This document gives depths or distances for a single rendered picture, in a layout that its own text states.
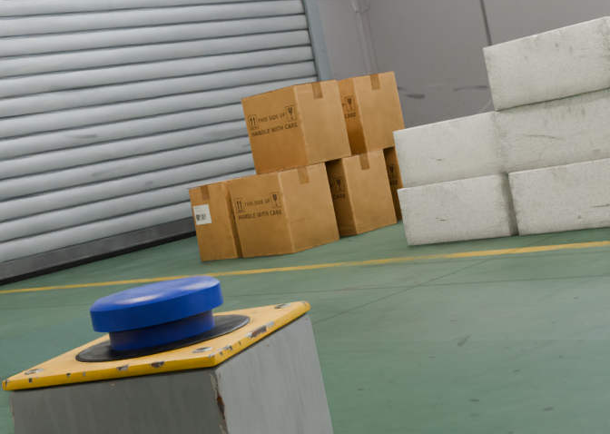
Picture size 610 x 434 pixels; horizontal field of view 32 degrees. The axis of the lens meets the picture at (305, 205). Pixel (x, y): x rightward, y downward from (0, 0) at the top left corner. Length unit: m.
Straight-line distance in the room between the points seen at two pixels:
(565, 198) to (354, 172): 1.31
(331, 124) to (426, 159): 0.86
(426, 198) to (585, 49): 0.71
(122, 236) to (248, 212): 1.87
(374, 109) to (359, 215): 0.45
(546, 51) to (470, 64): 3.85
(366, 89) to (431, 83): 2.77
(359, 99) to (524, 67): 1.33
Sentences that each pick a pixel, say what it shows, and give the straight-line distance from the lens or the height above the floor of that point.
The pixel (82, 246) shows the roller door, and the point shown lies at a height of 0.09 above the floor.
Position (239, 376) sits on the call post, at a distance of 0.29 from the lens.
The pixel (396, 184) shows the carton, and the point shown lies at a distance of 4.32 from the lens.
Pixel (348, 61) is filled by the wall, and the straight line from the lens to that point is 7.15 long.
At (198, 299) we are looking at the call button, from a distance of 0.31.
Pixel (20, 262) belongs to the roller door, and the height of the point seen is 0.09.
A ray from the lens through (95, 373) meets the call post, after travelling 0.30.
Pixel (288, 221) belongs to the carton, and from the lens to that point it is 3.82.
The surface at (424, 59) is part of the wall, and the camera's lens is 7.00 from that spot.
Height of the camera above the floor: 0.36
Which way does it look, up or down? 3 degrees down
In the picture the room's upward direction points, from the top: 11 degrees counter-clockwise
